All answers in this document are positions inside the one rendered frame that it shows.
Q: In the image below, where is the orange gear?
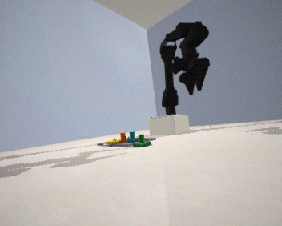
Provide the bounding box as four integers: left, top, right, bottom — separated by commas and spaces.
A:
119, 133, 128, 143

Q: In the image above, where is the teal gear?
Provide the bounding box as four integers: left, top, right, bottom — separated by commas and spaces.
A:
128, 131, 138, 143

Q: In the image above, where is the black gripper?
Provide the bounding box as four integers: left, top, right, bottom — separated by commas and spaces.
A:
179, 50, 210, 95

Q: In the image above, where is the green gear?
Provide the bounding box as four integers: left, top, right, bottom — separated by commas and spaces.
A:
133, 134, 151, 147

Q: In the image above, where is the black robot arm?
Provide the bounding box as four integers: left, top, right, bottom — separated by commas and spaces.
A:
160, 21, 209, 115

